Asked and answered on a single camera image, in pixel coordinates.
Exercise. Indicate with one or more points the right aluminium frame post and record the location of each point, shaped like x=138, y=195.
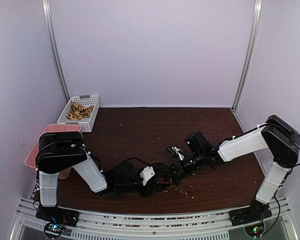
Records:
x=251, y=46

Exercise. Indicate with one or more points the white perforated plastic basket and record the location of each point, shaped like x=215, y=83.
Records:
x=87, y=124

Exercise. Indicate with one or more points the dark red patterned tie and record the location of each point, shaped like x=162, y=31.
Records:
x=164, y=184

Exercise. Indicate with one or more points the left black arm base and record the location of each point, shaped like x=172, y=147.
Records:
x=57, y=215

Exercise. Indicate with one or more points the aluminium frame post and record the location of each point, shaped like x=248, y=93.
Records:
x=251, y=46
x=54, y=48

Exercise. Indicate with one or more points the aluminium front rail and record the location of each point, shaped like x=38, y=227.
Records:
x=207, y=225

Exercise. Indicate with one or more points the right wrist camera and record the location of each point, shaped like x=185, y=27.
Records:
x=176, y=153

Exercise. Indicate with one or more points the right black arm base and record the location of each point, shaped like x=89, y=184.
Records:
x=256, y=211

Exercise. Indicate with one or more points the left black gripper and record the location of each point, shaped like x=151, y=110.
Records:
x=148, y=191

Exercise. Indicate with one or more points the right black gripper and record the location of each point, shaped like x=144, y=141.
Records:
x=180, y=171

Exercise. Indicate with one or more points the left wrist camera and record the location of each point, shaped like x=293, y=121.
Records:
x=148, y=174

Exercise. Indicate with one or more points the left aluminium frame post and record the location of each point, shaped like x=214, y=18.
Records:
x=54, y=48

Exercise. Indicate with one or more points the leopard print tie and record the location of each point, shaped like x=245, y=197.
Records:
x=77, y=112

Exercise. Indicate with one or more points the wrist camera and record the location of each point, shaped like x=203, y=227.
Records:
x=176, y=153
x=148, y=174

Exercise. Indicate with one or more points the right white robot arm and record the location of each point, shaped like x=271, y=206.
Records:
x=274, y=134

